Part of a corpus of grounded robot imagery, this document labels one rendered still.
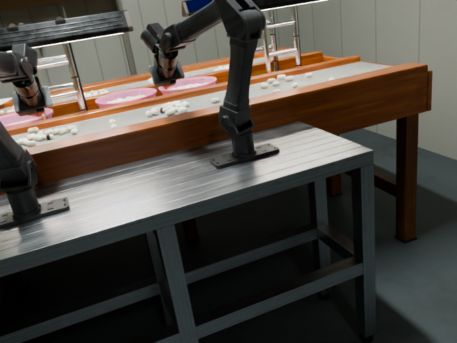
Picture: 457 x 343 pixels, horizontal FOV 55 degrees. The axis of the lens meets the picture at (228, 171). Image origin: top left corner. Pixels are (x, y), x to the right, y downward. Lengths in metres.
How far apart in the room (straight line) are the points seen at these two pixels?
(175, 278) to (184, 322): 0.14
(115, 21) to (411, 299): 1.45
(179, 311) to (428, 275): 1.08
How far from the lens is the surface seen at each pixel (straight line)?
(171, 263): 1.11
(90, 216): 1.11
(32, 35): 1.65
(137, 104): 1.81
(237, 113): 1.21
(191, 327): 1.23
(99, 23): 1.65
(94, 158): 1.40
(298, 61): 2.10
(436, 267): 1.98
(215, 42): 3.95
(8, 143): 1.13
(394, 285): 1.86
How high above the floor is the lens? 1.12
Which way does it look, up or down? 22 degrees down
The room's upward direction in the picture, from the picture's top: 8 degrees counter-clockwise
